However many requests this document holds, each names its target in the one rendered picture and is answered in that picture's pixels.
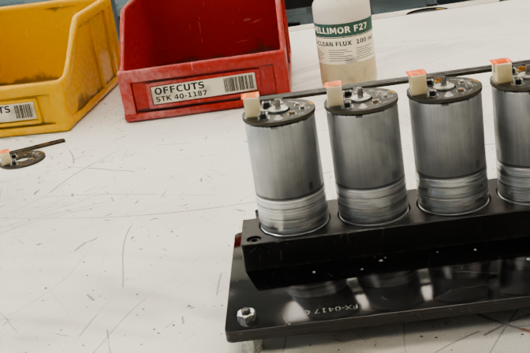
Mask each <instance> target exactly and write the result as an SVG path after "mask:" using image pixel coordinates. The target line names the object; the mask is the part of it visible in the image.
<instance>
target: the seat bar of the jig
mask: <svg viewBox="0 0 530 353"><path fill-rule="evenodd" d="M488 187H489V199H490V203H489V204H488V206H486V207H485V208H483V209H482V210H479V211H476V212H474V213H470V214H464V215H458V216H439V215H434V214H428V213H425V212H423V211H422V210H420V209H419V207H418V198H417V190H416V189H409V190H407V194H408V202H409V213H408V214H407V215H406V216H405V217H403V218H402V219H400V220H398V221H395V222H392V223H389V224H385V225H377V226H355V225H349V224H346V223H345V222H343V221H341V220H340V218H339V212H338V201H337V199H331V200H327V205H328V211H329V217H330V221H329V222H328V223H327V224H326V225H325V226H324V227H322V228H321V229H319V230H316V231H314V232H310V233H308V234H304V235H300V236H271V235H268V234H266V233H264V232H263V231H262V230H261V225H260V221H259V212H258V210H255V212H256V218H253V219H248V220H243V225H242V233H241V251H242V256H243V261H244V269H245V271H253V270H260V269H272V268H278V267H284V266H296V265H303V264H309V263H316V262H328V261H334V260H341V259H347V258H359V257H366V256H372V255H384V254H391V253H398V252H404V251H416V250H423V249H429V248H436V247H448V246H454V245H461V244H467V243H479V242H486V241H492V240H504V239H511V238H517V237H524V236H530V206H528V205H519V204H514V203H508V202H507V201H504V200H502V199H500V198H499V197H498V185H497V178H495V179H489V180H488Z"/></svg>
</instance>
